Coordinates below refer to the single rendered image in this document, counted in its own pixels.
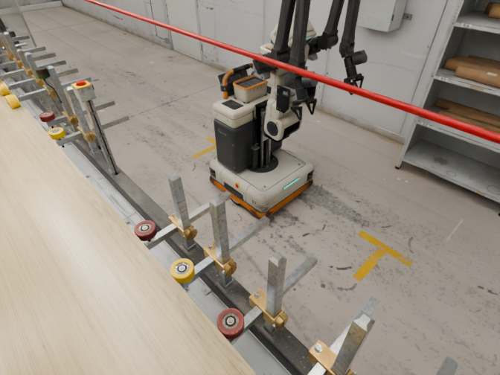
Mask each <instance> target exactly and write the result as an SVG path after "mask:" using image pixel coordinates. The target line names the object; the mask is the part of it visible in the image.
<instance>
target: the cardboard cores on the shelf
mask: <svg viewBox="0 0 500 375"><path fill-rule="evenodd" d="M484 13H486V14H489V17H492V18H497V19H500V3H495V2H489V3H488V5H487V6H486V9H485V11H484ZM444 68H445V69H449V70H452V71H455V76H456V77H461V78H464V79H468V80H472V81H475V82H478V83H483V84H487V85H489V86H495V87H497V88H500V62H499V61H496V60H490V59H486V58H483V57H477V56H473V55H469V56H468V57H461V56H458V55H454V56H453V57H452V58H449V59H448V60H447V61H446V64H445V66H444ZM435 105H436V106H439V107H442V108H444V109H448V110H449V111H447V110H444V109H441V110H440V111H439V113H438V114H441V115H445V116H447V117H450V118H454V119H456V120H459V121H463V122H465V123H468V124H472V125H474V126H478V127H481V128H483V129H487V130H489V131H492V132H497V133H499V134H500V117H499V116H497V115H493V114H490V113H487V112H483V111H481V110H478V109H474V108H471V107H468V106H465V105H462V104H459V103H455V102H452V101H450V100H446V99H443V98H440V97H439V98H438V99H437V101H436V103H435Z"/></svg>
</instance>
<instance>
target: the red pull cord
mask: <svg viewBox="0 0 500 375"><path fill-rule="evenodd" d="M84 1H87V2H90V3H92V4H96V5H99V6H101V7H105V8H107V9H110V10H113V11H116V12H119V13H122V14H125V15H128V16H131V17H133V18H136V19H140V20H142V21H145V22H148V23H150V24H153V25H157V26H159V27H162V28H166V29H168V30H170V31H174V32H177V33H180V34H183V35H185V36H189V37H191V38H194V39H198V40H200V41H203V42H206V43H208V44H211V45H215V46H217V47H220V48H224V49H225V50H228V51H232V52H234V53H237V54H241V55H243V56H245V57H249V58H252V59H254V60H258V61H261V62H263V63H266V64H269V65H273V66H275V67H278V68H282V69H284V70H286V71H290V72H292V73H295V74H299V75H301V76H304V77H307V78H310V79H312V80H316V81H318V82H321V83H324V84H327V85H329V86H333V87H336V88H338V89H342V90H344V91H346V92H350V93H353V94H357V95H359V96H362V97H365V98H367V99H370V100H374V101H376V102H379V103H382V104H385V105H387V106H391V107H394V108H396V109H400V110H402V111H404V112H408V113H411V114H413V115H417V116H420V117H422V118H425V119H428V120H430V121H434V122H437V123H439V124H443V125H445V126H449V127H451V128H454V129H458V130H460V131H462V132H466V133H469V134H471V135H475V136H478V137H480V138H483V139H486V140H488V141H492V142H495V143H497V144H500V134H499V133H497V132H492V131H489V130H487V129H483V128H481V127H478V126H474V125H472V124H468V123H465V122H463V121H459V120H456V119H454V118H450V117H447V116H445V115H441V114H438V113H436V112H431V111H429V110H426V109H422V108H420V107H417V106H413V105H411V104H408V103H404V102H402V101H399V100H395V99H393V98H390V97H386V96H384V95H381V94H377V93H375V92H371V91H368V90H365V89H361V88H359V87H356V86H352V85H350V84H347V83H343V82H341V81H338V80H334V79H332V78H329V77H325V76H323V75H320V74H316V73H314V72H311V71H308V70H305V69H302V68H298V67H295V66H293V65H289V64H286V63H284V62H280V61H277V60H274V59H271V58H268V57H265V56H262V55H259V54H256V53H253V52H250V51H247V50H244V49H242V48H238V47H234V46H232V45H228V44H225V43H223V42H219V41H216V40H214V39H210V38H207V37H205V36H201V35H199V34H196V33H192V32H190V31H186V30H183V29H181V28H177V27H174V26H171V25H167V24H165V23H162V22H158V21H156V20H153V19H149V18H147V17H144V16H140V15H138V14H135V13H131V12H129V11H126V10H122V9H120V8H117V7H113V6H111V5H108V4H104V3H101V2H98V1H95V0H84Z"/></svg>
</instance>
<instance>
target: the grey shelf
mask: <svg viewBox="0 0 500 375"><path fill-rule="evenodd" d="M482 2H483V3H482ZM489 2H495V3H500V0H458V2H457V4H456V7H455V10H454V13H453V14H452V18H451V20H450V23H449V26H448V28H447V31H446V34H445V37H444V38H443V42H442V44H441V47H440V50H439V52H438V55H437V58H436V60H435V64H434V66H433V68H432V72H431V74H430V76H429V79H428V82H427V84H426V87H425V90H424V92H423V96H422V97H421V100H420V103H419V106H418V107H420V108H422V109H426V110H429V111H431V112H436V113H439V111H440V110H441V109H444V108H442V107H439V106H436V105H435V103H436V101H437V99H438V98H439V97H440V98H442V97H443V99H446V100H450V101H452V102H455V103H459V104H462V105H465V106H468V107H471V108H474V109H478V110H481V111H483V112H487V113H490V114H493V115H497V116H499V117H500V88H497V87H495V86H489V85H487V84H483V83H478V82H475V81H472V80H468V79H464V78H461V77H456V76H455V71H452V70H449V69H445V68H444V66H445V64H446V61H447V60H448V59H449V58H452V57H453V56H454V55H458V56H460V55H461V57H468V56H469V55H473V56H477V57H483V58H486V59H490V60H496V61H499V62H500V19H497V18H492V17H489V14H486V13H484V11H485V9H486V6H487V5H488V3H489ZM481 3H482V4H481ZM480 7H481V8H480ZM479 8H480V10H479ZM470 30H471V31H470ZM469 32H470V33H469ZM468 35H469V36H468ZM467 37H468V38H467ZM466 40H467V41H466ZM465 42H466V43H465ZM464 44H465V45H464ZM463 47H464V48H463ZM462 49H463V50H462ZM461 51H462V52H461ZM448 83H449V84H448ZM447 84H448V85H447ZM446 86H447V87H446ZM445 89H446V91H445ZM444 92H445V93H444ZM443 93H444V94H443ZM444 110H447V111H449V110H448V109H444ZM427 132H428V133H427ZM425 137H426V138H425ZM424 139H425V140H424ZM402 161H405V162H408V163H409V164H413V165H414V166H417V167H421V168H423V169H425V170H428V171H429V172H431V173H433V174H435V175H437V176H439V177H441V178H443V179H446V180H448V181H450V182H453V183H455V184H457V185H460V186H461V187H463V188H466V189H468V190H471V191H473V192H475V193H478V194H480V195H482V196H485V197H487V198H489V199H491V200H493V201H496V202H498V203H500V144H497V143H495V142H492V141H488V140H486V139H483V138H480V137H478V136H475V135H471V134H469V133H466V132H462V131H460V130H458V129H454V128H451V127H449V126H445V125H443V124H439V123H437V122H434V121H430V120H428V119H425V118H422V117H420V116H417V115H415V116H414V120H413V121H412V124H411V127H410V130H409V132H408V135H407V138H406V141H405V143H404V145H403V149H402V151H401V153H400V157H399V159H398V162H397V165H396V166H395V168H396V169H398V170H399V169H400V168H401V166H400V165H401V163H402Z"/></svg>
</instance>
